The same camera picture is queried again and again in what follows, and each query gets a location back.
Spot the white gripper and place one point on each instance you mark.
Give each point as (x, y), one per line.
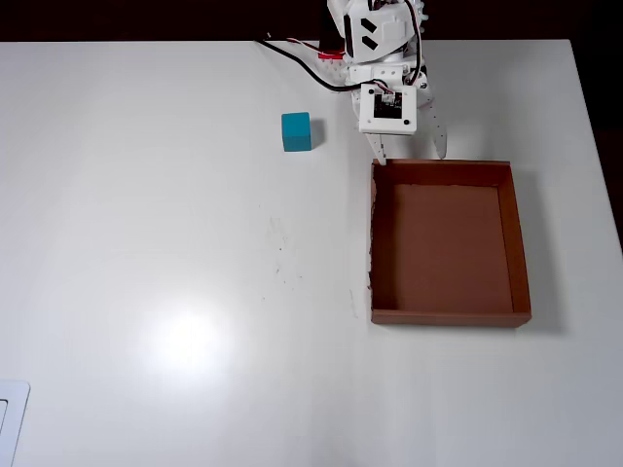
(436, 127)

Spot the blue cube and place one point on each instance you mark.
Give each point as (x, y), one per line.
(296, 132)

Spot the white robot base with red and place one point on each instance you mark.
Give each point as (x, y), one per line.
(336, 73)

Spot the brown cardboard box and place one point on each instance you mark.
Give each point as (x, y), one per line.
(448, 243)

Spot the white flat device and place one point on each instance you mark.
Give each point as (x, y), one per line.
(17, 404)

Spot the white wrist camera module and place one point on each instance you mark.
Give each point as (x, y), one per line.
(389, 109)

